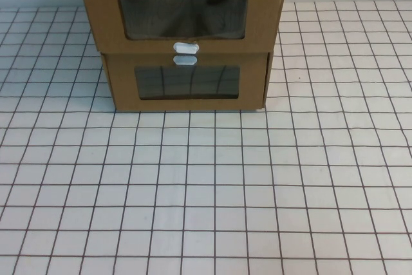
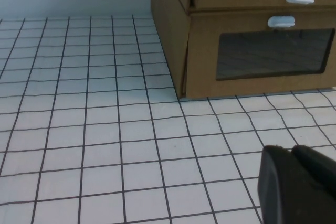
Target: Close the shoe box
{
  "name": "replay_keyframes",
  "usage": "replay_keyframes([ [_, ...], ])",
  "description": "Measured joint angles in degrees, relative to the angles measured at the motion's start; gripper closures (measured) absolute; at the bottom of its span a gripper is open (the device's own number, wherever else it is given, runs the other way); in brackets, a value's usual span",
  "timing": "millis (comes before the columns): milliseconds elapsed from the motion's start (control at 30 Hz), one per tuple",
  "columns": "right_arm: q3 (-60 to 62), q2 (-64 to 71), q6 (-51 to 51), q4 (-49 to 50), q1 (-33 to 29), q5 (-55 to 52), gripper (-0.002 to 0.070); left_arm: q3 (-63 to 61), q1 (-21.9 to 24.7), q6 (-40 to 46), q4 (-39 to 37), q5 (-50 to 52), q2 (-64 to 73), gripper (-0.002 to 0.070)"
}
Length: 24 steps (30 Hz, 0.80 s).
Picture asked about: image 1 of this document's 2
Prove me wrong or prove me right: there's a white plastic drawer handle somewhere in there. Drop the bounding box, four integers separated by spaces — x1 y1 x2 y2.
172 55 198 67
172 41 200 55

